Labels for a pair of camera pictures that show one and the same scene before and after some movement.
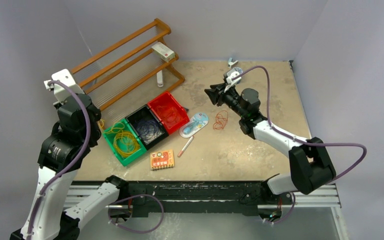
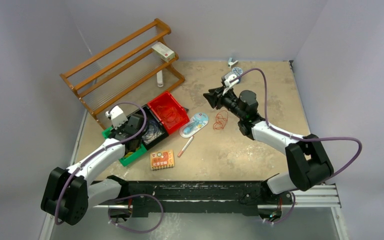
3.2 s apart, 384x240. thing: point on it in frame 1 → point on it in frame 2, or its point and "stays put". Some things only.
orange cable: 221,118 stays put
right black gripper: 216,93 stays put
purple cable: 149,130 stays put
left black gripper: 97,110 → 119,127
